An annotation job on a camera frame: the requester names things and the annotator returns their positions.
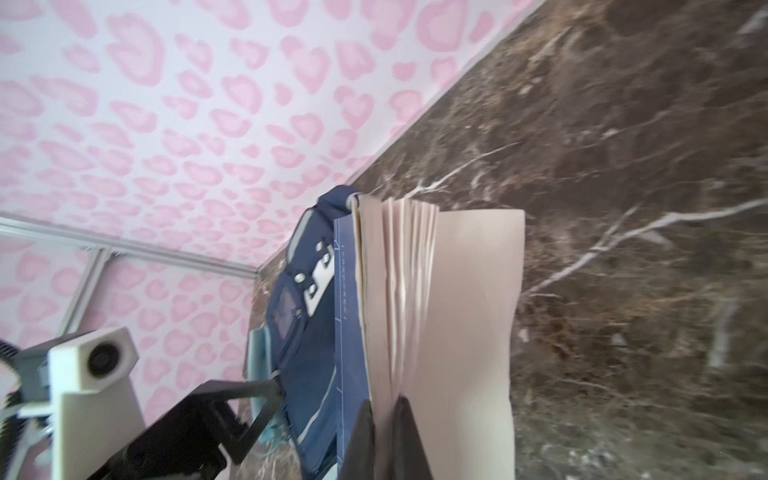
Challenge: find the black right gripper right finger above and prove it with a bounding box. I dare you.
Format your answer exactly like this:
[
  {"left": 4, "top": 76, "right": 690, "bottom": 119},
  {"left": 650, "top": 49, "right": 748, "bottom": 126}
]
[{"left": 391, "top": 396, "right": 433, "bottom": 480}]

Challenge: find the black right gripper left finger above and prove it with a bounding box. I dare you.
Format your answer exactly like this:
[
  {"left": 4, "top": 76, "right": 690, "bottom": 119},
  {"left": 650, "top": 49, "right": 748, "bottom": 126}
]
[{"left": 338, "top": 416, "right": 375, "bottom": 480}]

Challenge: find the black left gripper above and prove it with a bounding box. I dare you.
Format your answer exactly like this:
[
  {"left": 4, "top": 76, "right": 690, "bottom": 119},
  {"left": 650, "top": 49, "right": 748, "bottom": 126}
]
[{"left": 90, "top": 380, "right": 284, "bottom": 479}]

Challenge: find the navy blue student backpack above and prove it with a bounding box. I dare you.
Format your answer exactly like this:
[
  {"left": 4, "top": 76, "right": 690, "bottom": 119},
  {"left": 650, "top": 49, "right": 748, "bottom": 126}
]
[{"left": 266, "top": 185, "right": 357, "bottom": 479}]

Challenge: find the navy blue book yellow label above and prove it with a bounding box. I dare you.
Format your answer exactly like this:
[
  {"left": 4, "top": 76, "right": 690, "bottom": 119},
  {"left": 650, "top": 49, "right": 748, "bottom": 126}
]
[{"left": 334, "top": 194, "right": 525, "bottom": 479}]

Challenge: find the teal water bottle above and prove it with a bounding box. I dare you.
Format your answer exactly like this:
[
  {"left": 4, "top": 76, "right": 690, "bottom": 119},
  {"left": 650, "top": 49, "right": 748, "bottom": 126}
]
[{"left": 246, "top": 325, "right": 286, "bottom": 459}]

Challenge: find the aluminium frame corner post left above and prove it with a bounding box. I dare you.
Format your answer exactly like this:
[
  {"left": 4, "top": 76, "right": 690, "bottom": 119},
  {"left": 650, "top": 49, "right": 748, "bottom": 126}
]
[{"left": 58, "top": 247, "right": 113, "bottom": 336}]

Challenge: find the aluminium diagonal frame bar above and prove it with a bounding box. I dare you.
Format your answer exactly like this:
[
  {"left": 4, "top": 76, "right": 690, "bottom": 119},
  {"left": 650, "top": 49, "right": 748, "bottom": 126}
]
[{"left": 1, "top": 215, "right": 259, "bottom": 279}]

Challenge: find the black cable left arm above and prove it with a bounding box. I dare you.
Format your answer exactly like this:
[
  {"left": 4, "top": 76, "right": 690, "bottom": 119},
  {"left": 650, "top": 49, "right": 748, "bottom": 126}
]
[{"left": 0, "top": 338, "right": 25, "bottom": 480}]

